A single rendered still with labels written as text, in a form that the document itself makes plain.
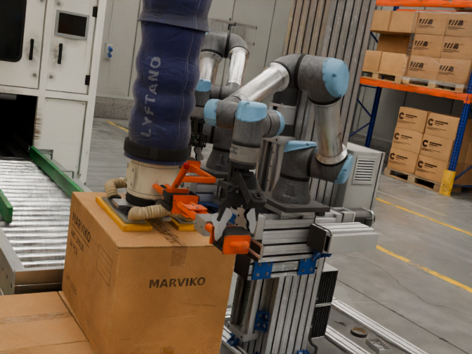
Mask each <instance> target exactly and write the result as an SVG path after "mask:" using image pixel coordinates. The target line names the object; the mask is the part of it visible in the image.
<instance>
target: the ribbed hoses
mask: <svg viewBox="0 0 472 354"><path fill-rule="evenodd" d="M125 180H126V178H124V177H123V178H122V177H121V178H113V179H110V180H108V181H107V182H106V183H105V191H106V194H107V198H108V199H112V198H114V196H115V195H118V194H117V189H118V188H127V184H126V183H125ZM164 216H175V217H178V218H179V217H180V218H182V219H183V221H187V222H191V221H193V220H192V219H187V218H186V217H184V215H183V214H172V213H171V211H167V210H166V209H165V208H164V207H163V206H162V205H161V204H160V205H153V206H145V207H139V206H135V207H133V208H131V209H130V211H129V213H128V220H130V221H139V220H143V219H148V218H158V217H164Z"/></svg>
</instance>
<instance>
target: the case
mask: <svg viewBox="0 0 472 354"><path fill-rule="evenodd" d="M96 197H107V194H106V192H72V199H71V207H70V219H69V226H68V233H67V246H66V252H65V265H64V273H63V285H62V290H63V292H64V294H65V296H66V298H67V300H68V302H69V304H70V305H71V307H72V309H73V311H74V314H75V315H76V317H77V319H78V321H79V324H80V325H81V327H82V329H83V330H84V333H85V335H86V337H87V339H88V341H89V343H90V344H91V347H92V349H93V350H94V352H95V354H219V352H220V347H221V339H222V335H223V327H224V322H225V314H226V310H227V305H228V298H229V293H230V285H231V281H232V273H233V268H234V264H235V256H236V254H222V251H220V250H219V249H218V248H217V247H215V246H214V245H213V244H209V239H210V237H204V236H202V235H201V234H200V233H199V232H197V231H177V229H175V228H174V227H173V226H172V225H171V224H170V223H168V222H167V221H162V220H161V219H160V218H148V219H145V220H146V221H147V222H148V223H149V224H150V225H151V226H152V231H122V229H121V228H120V227H119V226H118V225H117V224H116V223H115V222H114V221H113V220H112V219H111V218H110V217H109V216H108V214H107V213H106V212H105V211H104V210H103V209H102V208H101V206H100V205H99V204H98V203H97V202H96Z"/></svg>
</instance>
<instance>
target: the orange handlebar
mask: <svg viewBox="0 0 472 354"><path fill-rule="evenodd" d="M189 170H191V171H193V172H195V173H196V174H198V175H199V176H185V177H184V179H183V180H182V182H185V183H215V182H216V177H214V176H212V175H211V174H209V173H207V172H205V171H203V170H202V169H200V168H199V167H197V166H195V165H194V164H191V165H190V168H189ZM152 188H153V189H154V190H156V191H157V192H158V193H159V194H160V195H162V193H163V190H164V188H163V187H161V186H160V185H158V184H157V183H154V184H153V185H152ZM162 196H163V195H162ZM176 206H177V208H179V209H180V210H181V211H182V212H183V213H181V214H183V215H184V217H186V218H187V219H192V220H195V215H196V214H208V212H207V211H208V209H207V208H205V207H204V206H202V205H201V204H195V203H194V202H190V203H189V204H184V203H182V202H177V204H176ZM211 227H212V224H210V223H207V224H206V225H205V229H206V230H207V231H208V232H209V233H211ZM248 247H249V243H248V242H247V241H243V242H236V241H233V242H231V243H230V248H231V249H234V250H239V251H241V250H245V249H248Z"/></svg>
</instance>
